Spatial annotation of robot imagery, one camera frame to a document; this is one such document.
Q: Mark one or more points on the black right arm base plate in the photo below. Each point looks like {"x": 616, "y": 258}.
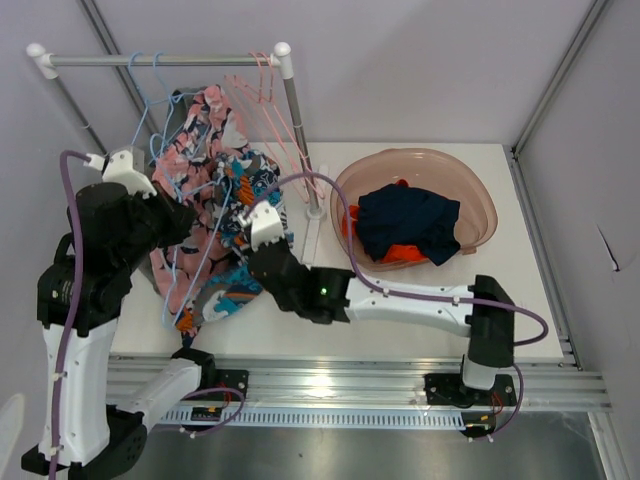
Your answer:
{"x": 447, "y": 389}

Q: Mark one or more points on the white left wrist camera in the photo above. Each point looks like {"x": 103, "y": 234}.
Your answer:
{"x": 126, "y": 168}

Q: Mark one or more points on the navy blue shorts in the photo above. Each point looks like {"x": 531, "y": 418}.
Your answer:
{"x": 408, "y": 216}

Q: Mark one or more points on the pink whale print shorts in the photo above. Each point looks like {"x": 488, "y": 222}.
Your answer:
{"x": 211, "y": 128}

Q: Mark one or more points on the aluminium mounting rail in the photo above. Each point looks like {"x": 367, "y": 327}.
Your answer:
{"x": 399, "y": 385}

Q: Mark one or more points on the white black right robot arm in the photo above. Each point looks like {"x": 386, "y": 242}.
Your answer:
{"x": 481, "y": 312}

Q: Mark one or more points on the grey shorts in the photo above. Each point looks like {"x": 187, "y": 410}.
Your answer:
{"x": 175, "y": 117}

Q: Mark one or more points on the light blue hanger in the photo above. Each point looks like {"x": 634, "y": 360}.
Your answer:
{"x": 202, "y": 137}
{"x": 145, "y": 100}

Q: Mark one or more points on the orange blue patterned shorts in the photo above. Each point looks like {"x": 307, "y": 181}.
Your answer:
{"x": 212, "y": 278}

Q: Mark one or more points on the white and metal clothes rack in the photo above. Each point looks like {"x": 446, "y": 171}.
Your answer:
{"x": 48, "y": 64}

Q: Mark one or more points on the white slotted cable duct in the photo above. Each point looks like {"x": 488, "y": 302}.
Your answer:
{"x": 411, "y": 419}

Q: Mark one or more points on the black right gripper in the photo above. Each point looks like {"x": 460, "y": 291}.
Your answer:
{"x": 280, "y": 244}

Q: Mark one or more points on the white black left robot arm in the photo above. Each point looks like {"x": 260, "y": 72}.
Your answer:
{"x": 79, "y": 302}

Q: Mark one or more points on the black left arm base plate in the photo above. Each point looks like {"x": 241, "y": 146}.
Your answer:
{"x": 228, "y": 378}

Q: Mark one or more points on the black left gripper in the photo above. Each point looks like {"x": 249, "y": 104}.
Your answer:
{"x": 164, "y": 201}

